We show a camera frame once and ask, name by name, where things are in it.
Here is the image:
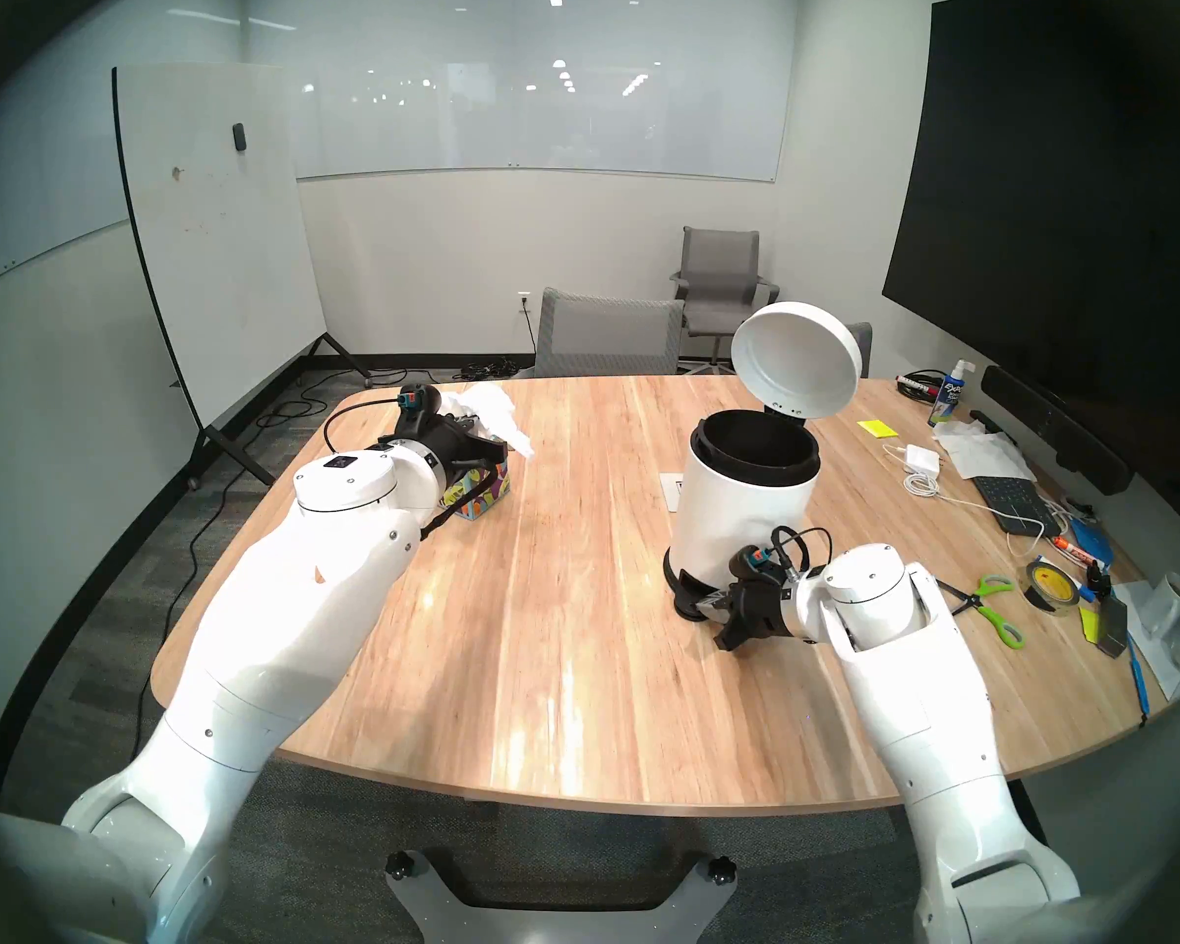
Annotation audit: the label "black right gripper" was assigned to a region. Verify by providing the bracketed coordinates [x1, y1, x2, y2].
[693, 570, 799, 656]

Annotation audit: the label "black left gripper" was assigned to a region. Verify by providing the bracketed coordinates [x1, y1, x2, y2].
[393, 411, 509, 536]

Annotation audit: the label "colourful patterned tissue box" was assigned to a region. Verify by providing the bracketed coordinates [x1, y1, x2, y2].
[445, 460, 510, 522]

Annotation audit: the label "white pulled-out tissue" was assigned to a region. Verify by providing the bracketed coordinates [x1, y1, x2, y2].
[438, 382, 538, 459]

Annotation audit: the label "wide grey mesh chair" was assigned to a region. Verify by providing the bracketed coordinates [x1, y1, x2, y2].
[533, 286, 689, 379]

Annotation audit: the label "white cloth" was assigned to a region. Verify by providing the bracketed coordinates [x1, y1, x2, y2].
[934, 423, 1038, 483]

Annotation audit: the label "black keyboard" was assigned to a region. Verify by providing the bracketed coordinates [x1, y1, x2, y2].
[972, 475, 1065, 538]

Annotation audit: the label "whiteboard cleaner spray bottle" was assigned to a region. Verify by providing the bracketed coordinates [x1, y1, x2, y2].
[929, 359, 977, 427]

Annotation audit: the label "grey swivel office chair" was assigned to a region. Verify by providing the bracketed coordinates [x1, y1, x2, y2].
[671, 226, 781, 371]

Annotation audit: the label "yellow black tape roll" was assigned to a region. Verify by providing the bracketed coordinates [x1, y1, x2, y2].
[1026, 557, 1088, 614]

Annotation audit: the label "rolling whiteboard on stand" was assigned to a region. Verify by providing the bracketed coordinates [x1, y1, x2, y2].
[111, 62, 375, 491]

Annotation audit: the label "black table leg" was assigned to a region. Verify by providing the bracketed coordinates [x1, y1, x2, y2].
[1008, 780, 1055, 850]

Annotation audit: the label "blue pouch with marker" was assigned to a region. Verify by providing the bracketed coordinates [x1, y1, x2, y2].
[1054, 519, 1117, 571]

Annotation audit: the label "black video bar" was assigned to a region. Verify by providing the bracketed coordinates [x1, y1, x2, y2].
[981, 365, 1134, 496]

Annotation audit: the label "black block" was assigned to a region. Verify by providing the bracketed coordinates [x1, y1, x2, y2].
[1096, 593, 1132, 658]

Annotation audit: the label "white rolled paper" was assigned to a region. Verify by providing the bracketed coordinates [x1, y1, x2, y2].
[1136, 570, 1180, 640]

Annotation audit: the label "white paper sheet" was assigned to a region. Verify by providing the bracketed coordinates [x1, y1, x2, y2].
[1111, 583, 1180, 702]

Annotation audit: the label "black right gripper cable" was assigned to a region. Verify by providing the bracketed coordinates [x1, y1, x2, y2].
[772, 525, 836, 572]

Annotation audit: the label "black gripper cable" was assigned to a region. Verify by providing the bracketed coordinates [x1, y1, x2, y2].
[772, 525, 836, 572]
[323, 393, 404, 456]

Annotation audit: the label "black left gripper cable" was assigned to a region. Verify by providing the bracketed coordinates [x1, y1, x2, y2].
[323, 393, 404, 456]

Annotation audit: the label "thin white cable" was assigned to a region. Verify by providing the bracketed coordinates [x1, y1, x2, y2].
[885, 443, 1053, 560]

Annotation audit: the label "long black floor cable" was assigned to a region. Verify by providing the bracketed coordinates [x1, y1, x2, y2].
[133, 362, 409, 756]

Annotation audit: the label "green handled scissors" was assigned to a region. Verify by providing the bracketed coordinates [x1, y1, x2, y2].
[934, 575, 1027, 651]

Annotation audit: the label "long glass wall board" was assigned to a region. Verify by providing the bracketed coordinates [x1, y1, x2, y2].
[285, 28, 783, 184]

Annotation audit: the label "wall whiteboard with writing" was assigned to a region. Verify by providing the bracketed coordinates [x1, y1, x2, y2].
[0, 87, 131, 302]

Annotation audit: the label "black wall screen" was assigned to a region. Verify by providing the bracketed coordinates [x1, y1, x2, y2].
[883, 0, 1180, 560]

